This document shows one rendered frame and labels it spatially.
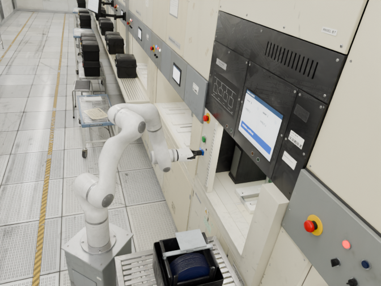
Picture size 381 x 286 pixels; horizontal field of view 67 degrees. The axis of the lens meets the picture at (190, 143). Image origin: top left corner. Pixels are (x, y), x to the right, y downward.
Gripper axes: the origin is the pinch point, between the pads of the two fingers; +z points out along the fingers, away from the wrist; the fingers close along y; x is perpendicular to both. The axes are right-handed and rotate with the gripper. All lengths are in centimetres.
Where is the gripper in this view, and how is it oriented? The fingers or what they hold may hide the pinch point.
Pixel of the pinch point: (198, 152)
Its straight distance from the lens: 189.0
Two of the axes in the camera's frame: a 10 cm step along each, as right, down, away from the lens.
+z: 9.4, -0.8, 3.3
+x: 1.0, -8.6, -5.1
